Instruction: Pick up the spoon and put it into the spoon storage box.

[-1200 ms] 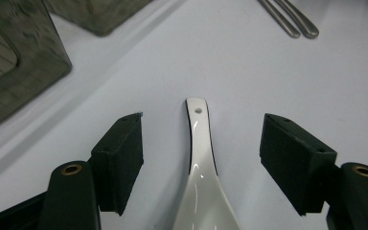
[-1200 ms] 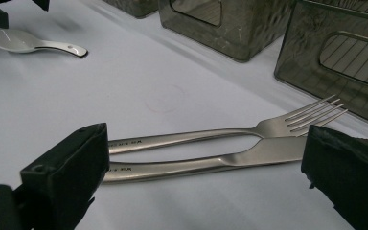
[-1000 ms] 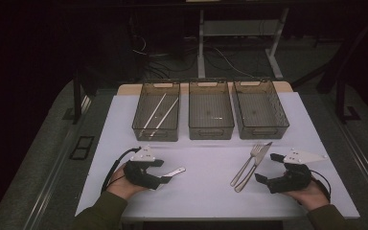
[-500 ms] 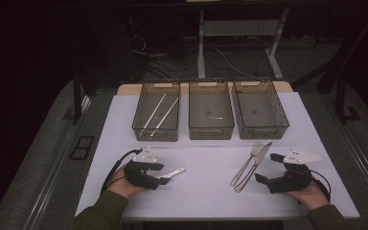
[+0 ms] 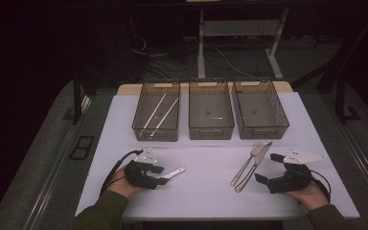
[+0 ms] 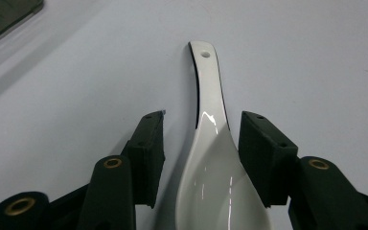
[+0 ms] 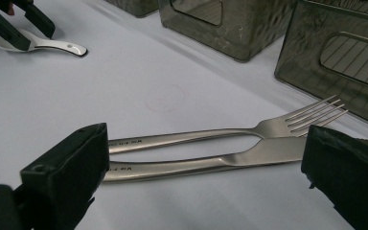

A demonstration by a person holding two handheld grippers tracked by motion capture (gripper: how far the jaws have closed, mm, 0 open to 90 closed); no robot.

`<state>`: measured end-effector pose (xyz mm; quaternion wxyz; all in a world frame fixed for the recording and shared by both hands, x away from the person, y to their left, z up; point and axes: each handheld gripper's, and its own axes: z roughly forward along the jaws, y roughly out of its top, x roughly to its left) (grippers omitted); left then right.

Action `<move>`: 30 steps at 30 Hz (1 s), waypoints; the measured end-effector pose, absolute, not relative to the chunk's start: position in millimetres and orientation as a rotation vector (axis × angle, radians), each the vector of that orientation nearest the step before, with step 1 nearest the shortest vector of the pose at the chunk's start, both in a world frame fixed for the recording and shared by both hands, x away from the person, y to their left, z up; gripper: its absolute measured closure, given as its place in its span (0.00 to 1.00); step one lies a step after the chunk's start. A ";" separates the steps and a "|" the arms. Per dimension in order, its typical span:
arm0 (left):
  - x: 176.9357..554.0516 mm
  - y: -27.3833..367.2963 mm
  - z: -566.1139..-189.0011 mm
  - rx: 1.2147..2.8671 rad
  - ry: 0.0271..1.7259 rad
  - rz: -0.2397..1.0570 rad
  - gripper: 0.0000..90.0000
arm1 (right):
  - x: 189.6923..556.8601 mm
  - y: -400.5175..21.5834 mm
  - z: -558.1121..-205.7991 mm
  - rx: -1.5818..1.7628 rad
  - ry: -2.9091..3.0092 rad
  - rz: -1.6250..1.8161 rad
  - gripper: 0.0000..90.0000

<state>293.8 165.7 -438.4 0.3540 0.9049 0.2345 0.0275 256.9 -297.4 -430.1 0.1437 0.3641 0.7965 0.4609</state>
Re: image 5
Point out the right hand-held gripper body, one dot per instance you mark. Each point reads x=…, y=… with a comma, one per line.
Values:
x=292, y=182

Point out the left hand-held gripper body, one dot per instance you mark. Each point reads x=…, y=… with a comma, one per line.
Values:
x=139, y=175

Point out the translucent grey plastic bin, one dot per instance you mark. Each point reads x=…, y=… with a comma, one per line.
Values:
x=211, y=110
x=260, y=110
x=156, y=111

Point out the person's left hand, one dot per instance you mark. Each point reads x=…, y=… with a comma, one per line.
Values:
x=121, y=187

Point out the person's right hand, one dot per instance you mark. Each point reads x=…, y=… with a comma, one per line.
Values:
x=313, y=195

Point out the silver table knife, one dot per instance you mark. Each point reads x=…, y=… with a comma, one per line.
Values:
x=263, y=152

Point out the silver fork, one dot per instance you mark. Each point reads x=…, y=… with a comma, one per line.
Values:
x=245, y=166

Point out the black metal stand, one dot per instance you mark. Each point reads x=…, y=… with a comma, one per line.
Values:
x=76, y=99
x=340, y=102

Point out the metal floor rail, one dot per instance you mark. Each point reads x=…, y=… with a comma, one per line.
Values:
x=364, y=163
x=52, y=179

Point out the white metal desk frame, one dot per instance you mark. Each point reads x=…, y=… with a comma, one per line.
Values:
x=201, y=48

